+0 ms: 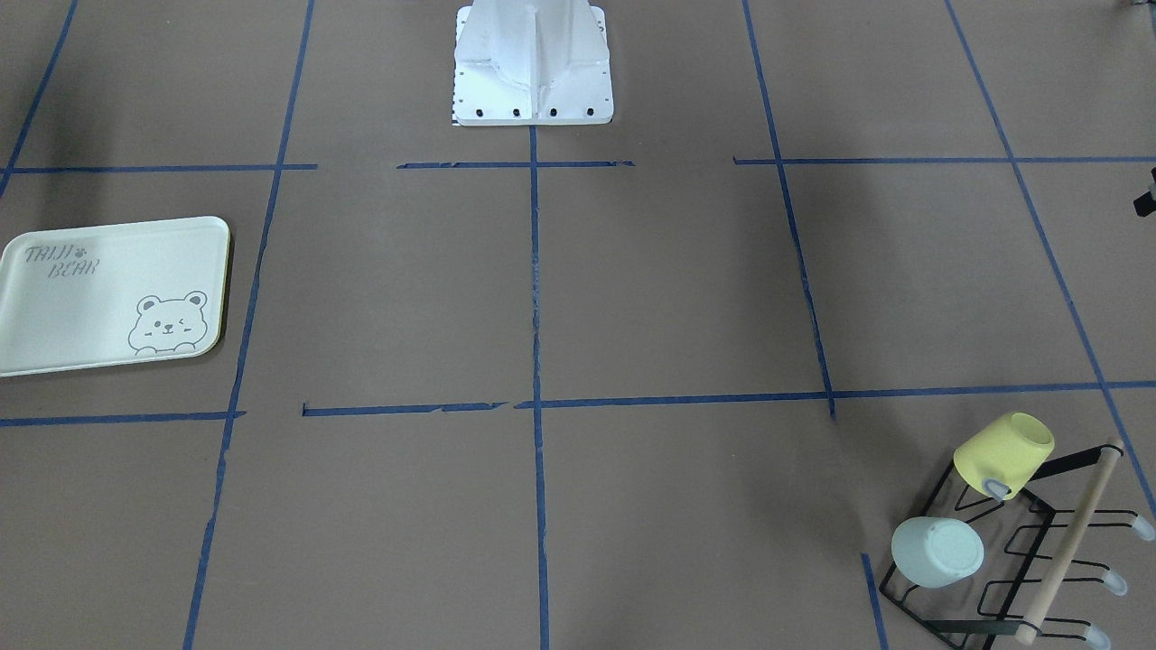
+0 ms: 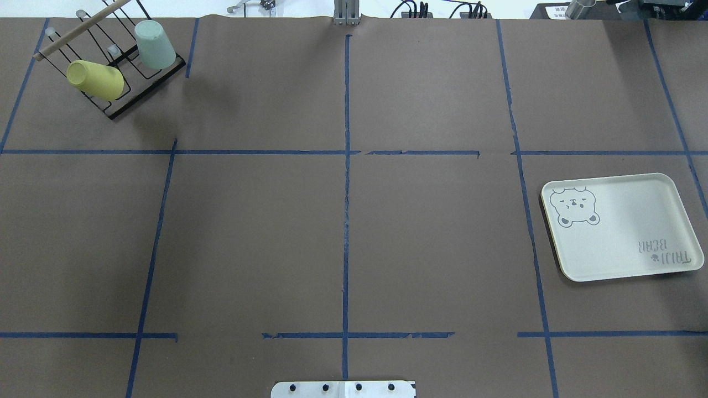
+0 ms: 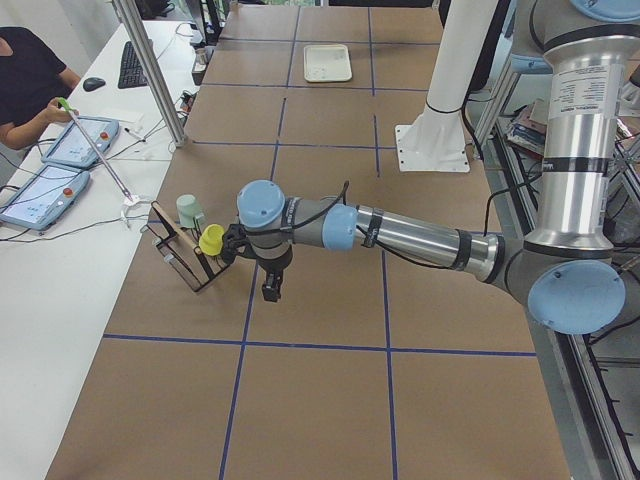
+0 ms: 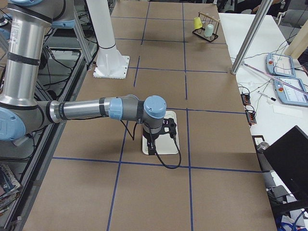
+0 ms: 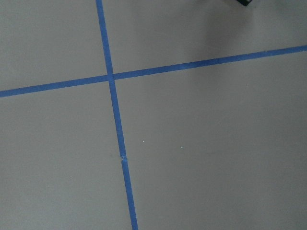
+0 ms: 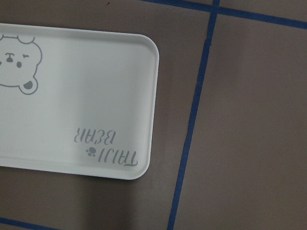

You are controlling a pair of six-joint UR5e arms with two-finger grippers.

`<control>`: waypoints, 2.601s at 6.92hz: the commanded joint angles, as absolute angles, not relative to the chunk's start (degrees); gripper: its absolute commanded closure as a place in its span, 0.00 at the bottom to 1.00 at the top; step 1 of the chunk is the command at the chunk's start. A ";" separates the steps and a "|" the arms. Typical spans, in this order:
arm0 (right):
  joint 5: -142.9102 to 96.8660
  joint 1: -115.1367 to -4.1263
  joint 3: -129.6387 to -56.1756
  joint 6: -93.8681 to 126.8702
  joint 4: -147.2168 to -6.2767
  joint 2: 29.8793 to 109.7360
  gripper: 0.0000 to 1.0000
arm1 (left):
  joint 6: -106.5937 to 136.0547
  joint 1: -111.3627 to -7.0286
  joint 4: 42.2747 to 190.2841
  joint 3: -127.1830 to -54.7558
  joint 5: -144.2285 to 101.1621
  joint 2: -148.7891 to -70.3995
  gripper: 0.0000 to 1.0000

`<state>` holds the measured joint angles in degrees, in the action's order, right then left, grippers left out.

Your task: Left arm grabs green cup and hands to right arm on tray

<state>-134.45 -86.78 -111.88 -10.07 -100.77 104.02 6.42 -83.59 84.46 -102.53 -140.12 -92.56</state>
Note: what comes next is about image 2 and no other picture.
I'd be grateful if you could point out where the pale green plastic cup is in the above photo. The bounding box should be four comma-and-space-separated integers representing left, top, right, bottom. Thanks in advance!
134, 19, 176, 70

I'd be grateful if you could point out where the cream bear serving tray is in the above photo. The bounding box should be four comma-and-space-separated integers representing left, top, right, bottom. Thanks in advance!
540, 173, 705, 282

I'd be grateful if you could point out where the yellow plastic cup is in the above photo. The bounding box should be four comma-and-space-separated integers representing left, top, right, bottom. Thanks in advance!
66, 60, 126, 101

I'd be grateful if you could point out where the silver metal can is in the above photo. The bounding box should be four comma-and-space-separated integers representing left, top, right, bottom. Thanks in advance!
565, 0, 597, 20

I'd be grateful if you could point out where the aluminium frame post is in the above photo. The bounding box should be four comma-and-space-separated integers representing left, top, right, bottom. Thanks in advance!
333, 0, 361, 26

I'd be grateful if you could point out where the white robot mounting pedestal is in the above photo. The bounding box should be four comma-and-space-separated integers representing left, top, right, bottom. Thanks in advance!
270, 380, 417, 397

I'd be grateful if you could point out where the black wire cup rack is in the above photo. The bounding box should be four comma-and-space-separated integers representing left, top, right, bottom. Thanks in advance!
32, 1, 188, 120

